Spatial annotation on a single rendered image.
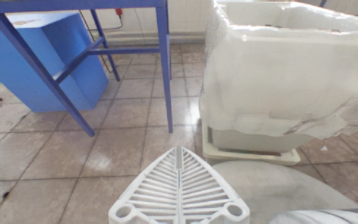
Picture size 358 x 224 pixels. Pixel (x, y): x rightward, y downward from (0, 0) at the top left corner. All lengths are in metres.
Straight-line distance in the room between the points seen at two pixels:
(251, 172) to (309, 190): 0.15
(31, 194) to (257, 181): 1.05
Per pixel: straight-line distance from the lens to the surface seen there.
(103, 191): 0.87
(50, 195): 1.02
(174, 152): 0.18
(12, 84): 1.46
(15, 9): 0.73
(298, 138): 0.64
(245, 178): 0.46
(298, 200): 0.57
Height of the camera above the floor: 0.76
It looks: 46 degrees down
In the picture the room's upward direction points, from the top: 1 degrees counter-clockwise
